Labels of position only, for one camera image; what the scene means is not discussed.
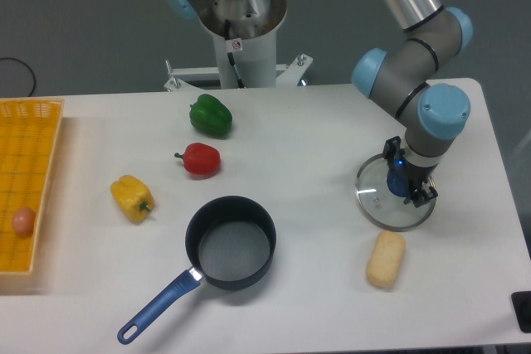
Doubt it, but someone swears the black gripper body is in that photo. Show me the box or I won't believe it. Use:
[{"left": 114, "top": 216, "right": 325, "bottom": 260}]
[{"left": 386, "top": 139, "right": 440, "bottom": 191}]

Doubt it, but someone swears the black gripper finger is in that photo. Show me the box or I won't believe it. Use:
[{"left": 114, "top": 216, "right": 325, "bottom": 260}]
[
  {"left": 382, "top": 136, "right": 401, "bottom": 170},
  {"left": 403, "top": 179, "right": 438, "bottom": 207}
]

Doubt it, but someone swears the glass lid with blue knob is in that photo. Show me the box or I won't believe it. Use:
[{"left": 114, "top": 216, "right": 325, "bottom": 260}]
[{"left": 355, "top": 154, "right": 436, "bottom": 232}]

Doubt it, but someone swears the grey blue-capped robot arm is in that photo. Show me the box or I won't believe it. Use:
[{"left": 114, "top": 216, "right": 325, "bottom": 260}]
[{"left": 166, "top": 0, "right": 473, "bottom": 206}]

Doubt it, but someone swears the beige bread loaf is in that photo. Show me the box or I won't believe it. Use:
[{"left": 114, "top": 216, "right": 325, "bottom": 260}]
[{"left": 366, "top": 230, "right": 406, "bottom": 289}]

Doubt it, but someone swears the black box at table edge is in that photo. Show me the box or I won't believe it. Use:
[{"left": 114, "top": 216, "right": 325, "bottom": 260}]
[{"left": 511, "top": 291, "right": 531, "bottom": 333}]

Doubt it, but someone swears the green bell pepper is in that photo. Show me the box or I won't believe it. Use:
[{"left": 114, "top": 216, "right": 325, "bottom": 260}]
[{"left": 189, "top": 94, "right": 232, "bottom": 137}]

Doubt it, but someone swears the red bell pepper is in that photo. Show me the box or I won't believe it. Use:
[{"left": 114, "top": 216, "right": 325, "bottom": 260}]
[{"left": 174, "top": 143, "right": 221, "bottom": 176}]

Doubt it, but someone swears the yellow bell pepper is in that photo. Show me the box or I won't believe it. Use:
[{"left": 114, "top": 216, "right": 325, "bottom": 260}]
[{"left": 110, "top": 175, "right": 154, "bottom": 224}]

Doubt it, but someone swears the yellow plastic basket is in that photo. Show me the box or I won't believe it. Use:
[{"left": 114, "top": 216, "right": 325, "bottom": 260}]
[{"left": 1, "top": 97, "right": 64, "bottom": 275}]

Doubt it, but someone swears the brown egg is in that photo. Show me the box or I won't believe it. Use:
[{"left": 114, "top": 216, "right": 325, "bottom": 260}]
[{"left": 12, "top": 206, "right": 36, "bottom": 237}]

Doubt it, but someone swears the dark saucepan with blue handle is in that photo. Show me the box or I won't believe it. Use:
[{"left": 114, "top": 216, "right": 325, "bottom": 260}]
[{"left": 117, "top": 196, "right": 277, "bottom": 345}]

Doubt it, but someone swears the black cable on pedestal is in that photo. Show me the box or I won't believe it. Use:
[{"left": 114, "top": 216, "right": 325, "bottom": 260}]
[{"left": 223, "top": 18, "right": 246, "bottom": 90}]

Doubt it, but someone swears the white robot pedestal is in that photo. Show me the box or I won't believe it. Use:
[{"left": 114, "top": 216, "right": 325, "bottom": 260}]
[{"left": 164, "top": 0, "right": 313, "bottom": 91}]

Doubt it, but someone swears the black cable on floor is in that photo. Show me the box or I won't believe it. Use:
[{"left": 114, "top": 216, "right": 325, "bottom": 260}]
[{"left": 0, "top": 56, "right": 37, "bottom": 98}]

